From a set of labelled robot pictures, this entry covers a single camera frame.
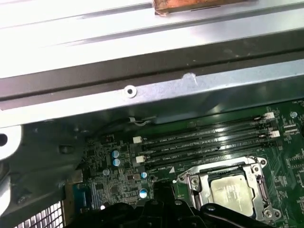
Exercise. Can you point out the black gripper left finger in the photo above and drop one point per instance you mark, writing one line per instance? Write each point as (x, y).
(133, 218)

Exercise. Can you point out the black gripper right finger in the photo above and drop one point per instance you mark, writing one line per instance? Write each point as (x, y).
(190, 218)

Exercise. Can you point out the silver CPU green substrate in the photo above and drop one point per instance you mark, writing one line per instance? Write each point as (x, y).
(232, 194)

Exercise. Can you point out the metal socket cover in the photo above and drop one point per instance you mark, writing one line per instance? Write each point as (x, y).
(256, 183)

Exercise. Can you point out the CPU socket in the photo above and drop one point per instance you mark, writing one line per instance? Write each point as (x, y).
(270, 209)

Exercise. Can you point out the silver round capacitor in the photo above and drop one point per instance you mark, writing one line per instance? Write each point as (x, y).
(115, 153)
(116, 162)
(143, 192)
(143, 175)

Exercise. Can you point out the blue port connector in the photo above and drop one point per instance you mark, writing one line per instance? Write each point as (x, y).
(83, 197)

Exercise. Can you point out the black RAM slot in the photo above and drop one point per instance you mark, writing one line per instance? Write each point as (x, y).
(202, 156)
(202, 138)
(202, 147)
(202, 128)

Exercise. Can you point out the green motherboard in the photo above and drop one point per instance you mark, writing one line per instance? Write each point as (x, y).
(285, 166)

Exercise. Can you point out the black open PC case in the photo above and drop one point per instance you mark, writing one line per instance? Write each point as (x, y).
(166, 88)

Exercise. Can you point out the brown base plate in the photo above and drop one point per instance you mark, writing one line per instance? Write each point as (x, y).
(190, 7)

